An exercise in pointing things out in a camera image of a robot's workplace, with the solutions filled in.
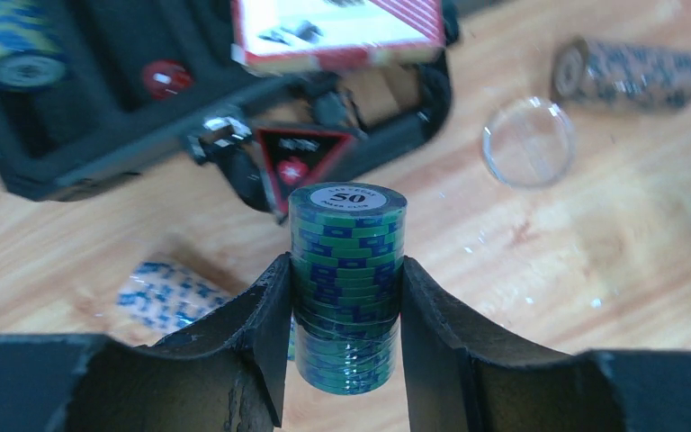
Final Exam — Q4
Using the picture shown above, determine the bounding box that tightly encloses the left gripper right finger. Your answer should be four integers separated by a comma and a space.
401, 258, 691, 431

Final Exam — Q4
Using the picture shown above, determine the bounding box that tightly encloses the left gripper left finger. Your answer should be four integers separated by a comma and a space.
0, 254, 292, 431

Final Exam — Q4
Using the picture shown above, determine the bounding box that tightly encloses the black poker set case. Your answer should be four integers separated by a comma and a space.
0, 0, 461, 216

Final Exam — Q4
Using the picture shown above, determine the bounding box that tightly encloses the red playing card box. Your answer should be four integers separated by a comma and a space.
231, 0, 446, 76

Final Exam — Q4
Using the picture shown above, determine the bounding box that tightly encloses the black red case tag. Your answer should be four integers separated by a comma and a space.
253, 122, 361, 221

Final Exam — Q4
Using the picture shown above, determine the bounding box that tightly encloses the brown chip stack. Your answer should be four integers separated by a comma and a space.
551, 37, 691, 113

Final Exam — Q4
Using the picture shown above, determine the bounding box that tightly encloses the clear round dealer button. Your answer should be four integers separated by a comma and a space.
481, 96, 576, 190

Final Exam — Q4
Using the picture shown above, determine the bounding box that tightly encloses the red die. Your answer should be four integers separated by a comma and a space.
140, 59, 194, 100

